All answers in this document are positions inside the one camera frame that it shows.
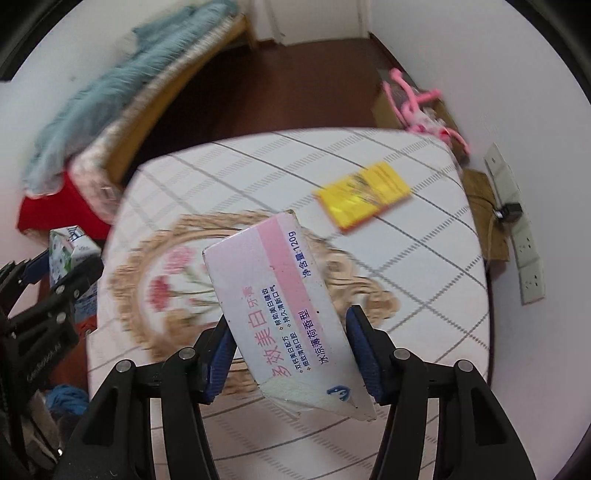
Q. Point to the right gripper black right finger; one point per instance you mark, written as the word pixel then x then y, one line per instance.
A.
pixel 396 378

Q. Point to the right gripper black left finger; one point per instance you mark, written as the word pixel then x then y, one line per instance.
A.
pixel 190 378

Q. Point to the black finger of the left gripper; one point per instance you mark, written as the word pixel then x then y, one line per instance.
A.
pixel 61 302
pixel 16 277

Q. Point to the blue white milk carton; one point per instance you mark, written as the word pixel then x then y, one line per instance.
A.
pixel 69 247

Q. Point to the pink white toothpaste box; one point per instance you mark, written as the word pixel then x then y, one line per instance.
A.
pixel 281 316

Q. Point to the blue clothing pile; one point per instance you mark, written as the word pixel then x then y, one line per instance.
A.
pixel 65 399

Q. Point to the red bed sheet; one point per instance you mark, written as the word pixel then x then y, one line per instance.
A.
pixel 59 210

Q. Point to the pink checked quilt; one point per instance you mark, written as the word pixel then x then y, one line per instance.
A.
pixel 97 172

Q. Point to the white checked tablecloth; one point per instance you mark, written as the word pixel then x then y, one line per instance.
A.
pixel 416 270

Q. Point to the yellow flat packet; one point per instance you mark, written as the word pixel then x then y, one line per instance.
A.
pixel 363 195

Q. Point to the brown cardboard box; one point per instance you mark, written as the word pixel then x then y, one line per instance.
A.
pixel 482 200

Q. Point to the black power adapter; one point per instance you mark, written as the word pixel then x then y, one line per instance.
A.
pixel 509 213

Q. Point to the white power strip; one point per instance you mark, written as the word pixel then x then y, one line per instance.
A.
pixel 527 258

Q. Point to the pink plastic hanger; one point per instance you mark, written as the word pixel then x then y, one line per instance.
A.
pixel 423 112

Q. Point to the light blue blanket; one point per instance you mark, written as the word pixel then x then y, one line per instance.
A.
pixel 157 43

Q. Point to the white door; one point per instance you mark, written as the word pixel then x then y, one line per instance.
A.
pixel 289 22

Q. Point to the wooden bed frame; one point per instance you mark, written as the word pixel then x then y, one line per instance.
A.
pixel 142 114

